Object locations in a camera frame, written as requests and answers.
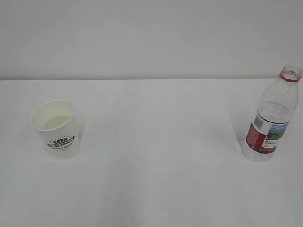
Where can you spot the white paper cup green logo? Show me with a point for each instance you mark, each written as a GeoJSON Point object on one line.
{"type": "Point", "coordinates": [56, 124]}

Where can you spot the clear water bottle red label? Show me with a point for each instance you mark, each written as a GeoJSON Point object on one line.
{"type": "Point", "coordinates": [274, 112]}

